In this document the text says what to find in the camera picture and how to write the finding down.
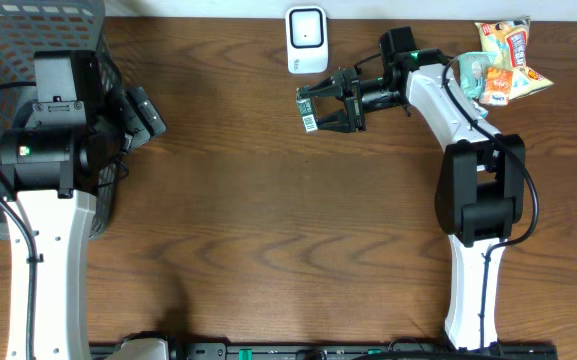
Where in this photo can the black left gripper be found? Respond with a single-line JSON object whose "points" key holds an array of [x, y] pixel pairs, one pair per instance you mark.
{"points": [[135, 118]]}

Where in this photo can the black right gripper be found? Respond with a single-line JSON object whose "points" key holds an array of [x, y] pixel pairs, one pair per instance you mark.
{"points": [[347, 85]]}

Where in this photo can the round green white item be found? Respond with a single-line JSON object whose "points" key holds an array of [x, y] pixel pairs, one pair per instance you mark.
{"points": [[307, 113]]}

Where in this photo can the mint green snack pouch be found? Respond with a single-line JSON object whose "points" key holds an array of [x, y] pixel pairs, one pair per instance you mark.
{"points": [[472, 69]]}

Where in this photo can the orange tissue pack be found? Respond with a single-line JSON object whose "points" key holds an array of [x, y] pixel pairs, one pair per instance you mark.
{"points": [[497, 87]]}

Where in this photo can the yellow white snack bag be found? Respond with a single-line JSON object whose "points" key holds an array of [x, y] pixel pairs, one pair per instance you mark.
{"points": [[509, 40]]}

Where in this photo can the green tissue pack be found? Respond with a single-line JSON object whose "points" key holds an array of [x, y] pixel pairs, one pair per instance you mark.
{"points": [[483, 112]]}

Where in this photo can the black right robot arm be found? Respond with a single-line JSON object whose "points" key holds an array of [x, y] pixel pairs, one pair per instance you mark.
{"points": [[479, 194]]}

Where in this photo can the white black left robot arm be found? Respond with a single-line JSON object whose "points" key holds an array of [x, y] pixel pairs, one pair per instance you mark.
{"points": [[64, 149]]}

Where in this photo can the white barcode scanner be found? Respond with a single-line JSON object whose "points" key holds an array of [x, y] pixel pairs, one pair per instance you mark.
{"points": [[306, 39]]}

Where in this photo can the dark grey plastic basket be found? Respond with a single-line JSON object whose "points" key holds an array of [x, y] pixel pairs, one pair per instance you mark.
{"points": [[27, 27]]}

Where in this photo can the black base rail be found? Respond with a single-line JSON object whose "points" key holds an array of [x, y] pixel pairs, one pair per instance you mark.
{"points": [[398, 350]]}

